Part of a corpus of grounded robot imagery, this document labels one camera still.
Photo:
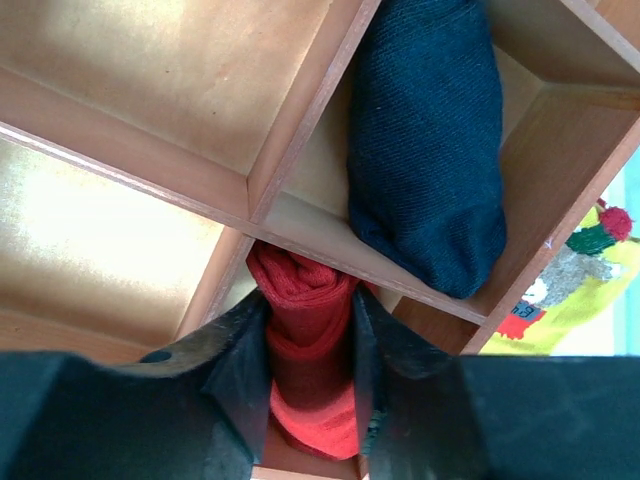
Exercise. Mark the orange compartment tray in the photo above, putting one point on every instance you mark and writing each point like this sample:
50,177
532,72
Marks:
147,145

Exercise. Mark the plain navy ankle sock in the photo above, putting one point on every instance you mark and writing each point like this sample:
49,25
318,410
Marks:
425,128

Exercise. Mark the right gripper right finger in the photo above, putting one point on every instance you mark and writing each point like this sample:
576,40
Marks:
424,414

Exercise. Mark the yellow sock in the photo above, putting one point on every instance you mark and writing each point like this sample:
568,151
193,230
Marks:
589,272

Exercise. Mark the red sock with santa pattern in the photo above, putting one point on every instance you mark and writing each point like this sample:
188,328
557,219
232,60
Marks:
310,348

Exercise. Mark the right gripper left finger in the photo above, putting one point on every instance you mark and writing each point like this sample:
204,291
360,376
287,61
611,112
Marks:
195,409

